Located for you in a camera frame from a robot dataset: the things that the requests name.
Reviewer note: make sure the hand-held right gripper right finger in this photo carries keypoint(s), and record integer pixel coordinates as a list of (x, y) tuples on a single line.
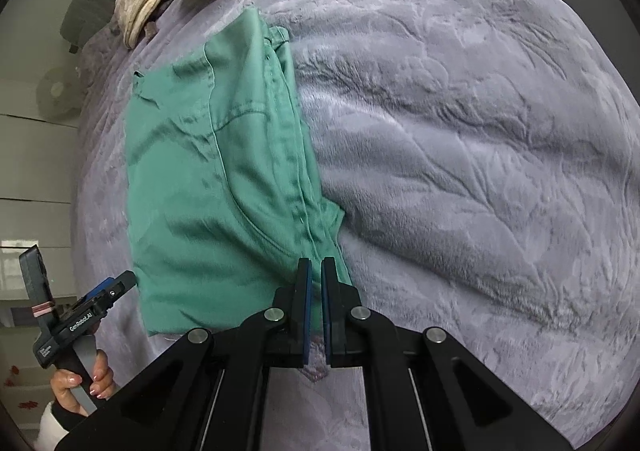
[(326, 326)]

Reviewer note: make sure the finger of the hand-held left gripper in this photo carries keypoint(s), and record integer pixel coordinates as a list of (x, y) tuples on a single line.
[(117, 287)]

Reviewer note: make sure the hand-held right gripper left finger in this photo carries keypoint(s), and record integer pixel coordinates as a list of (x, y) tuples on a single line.
[(306, 326)]

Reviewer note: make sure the green button shirt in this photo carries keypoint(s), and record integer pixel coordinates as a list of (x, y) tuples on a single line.
[(210, 181)]

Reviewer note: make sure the person's left forearm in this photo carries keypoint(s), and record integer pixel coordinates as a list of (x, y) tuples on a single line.
[(52, 426)]

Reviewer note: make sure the person's left hand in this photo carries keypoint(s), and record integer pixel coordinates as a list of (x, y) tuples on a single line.
[(100, 376)]

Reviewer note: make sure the white wardrobe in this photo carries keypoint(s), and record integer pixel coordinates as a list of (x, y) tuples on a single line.
[(35, 156)]

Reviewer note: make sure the white standing fan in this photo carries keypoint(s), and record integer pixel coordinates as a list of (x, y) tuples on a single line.
[(57, 93)]

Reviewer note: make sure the lavender embossed blanket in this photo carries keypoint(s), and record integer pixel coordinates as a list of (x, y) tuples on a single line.
[(450, 131)]

